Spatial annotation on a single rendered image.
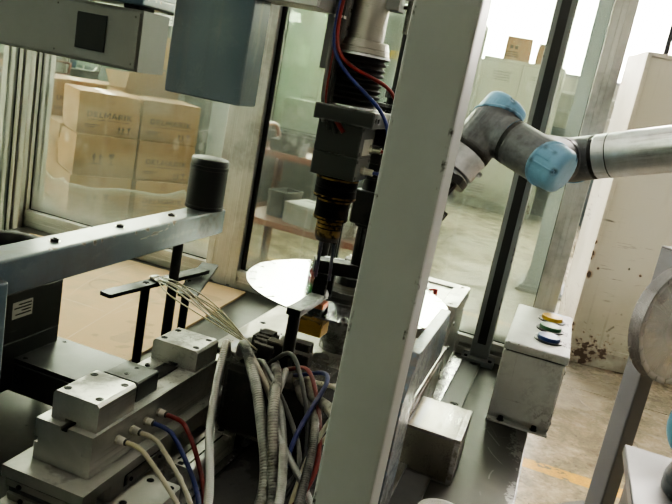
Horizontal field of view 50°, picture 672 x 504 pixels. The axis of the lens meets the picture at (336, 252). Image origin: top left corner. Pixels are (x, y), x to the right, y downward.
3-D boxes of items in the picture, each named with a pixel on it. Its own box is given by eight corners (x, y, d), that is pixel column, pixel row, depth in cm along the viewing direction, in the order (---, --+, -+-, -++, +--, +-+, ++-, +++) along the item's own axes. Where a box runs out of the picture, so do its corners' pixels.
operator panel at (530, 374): (501, 369, 153) (519, 303, 150) (554, 384, 150) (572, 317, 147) (484, 419, 127) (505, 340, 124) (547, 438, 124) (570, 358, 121)
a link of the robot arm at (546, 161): (595, 154, 116) (541, 123, 122) (567, 150, 107) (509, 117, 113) (570, 196, 119) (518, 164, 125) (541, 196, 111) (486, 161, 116)
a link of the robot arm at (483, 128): (527, 102, 114) (486, 79, 119) (483, 155, 114) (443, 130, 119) (535, 126, 121) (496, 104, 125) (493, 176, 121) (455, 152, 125)
